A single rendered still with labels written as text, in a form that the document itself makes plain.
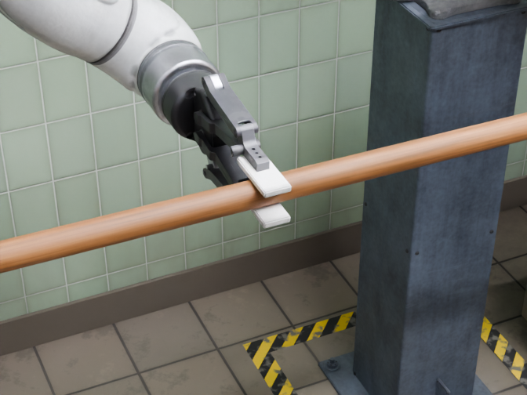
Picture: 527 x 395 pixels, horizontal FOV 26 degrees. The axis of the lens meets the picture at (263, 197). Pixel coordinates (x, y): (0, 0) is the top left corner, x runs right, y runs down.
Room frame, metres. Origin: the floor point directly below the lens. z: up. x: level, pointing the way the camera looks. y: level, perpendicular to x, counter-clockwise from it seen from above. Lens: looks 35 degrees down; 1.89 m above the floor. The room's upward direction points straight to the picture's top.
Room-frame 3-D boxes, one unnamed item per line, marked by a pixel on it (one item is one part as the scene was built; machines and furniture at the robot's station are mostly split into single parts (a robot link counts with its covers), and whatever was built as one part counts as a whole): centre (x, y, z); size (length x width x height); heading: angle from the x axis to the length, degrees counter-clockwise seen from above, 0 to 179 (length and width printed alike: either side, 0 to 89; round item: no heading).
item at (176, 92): (1.10, 0.07, 1.21); 0.09 x 0.07 x 0.08; 25
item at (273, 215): (0.96, 0.00, 1.19); 0.07 x 0.03 x 0.01; 25
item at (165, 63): (1.17, 0.10, 1.21); 0.09 x 0.06 x 0.09; 115
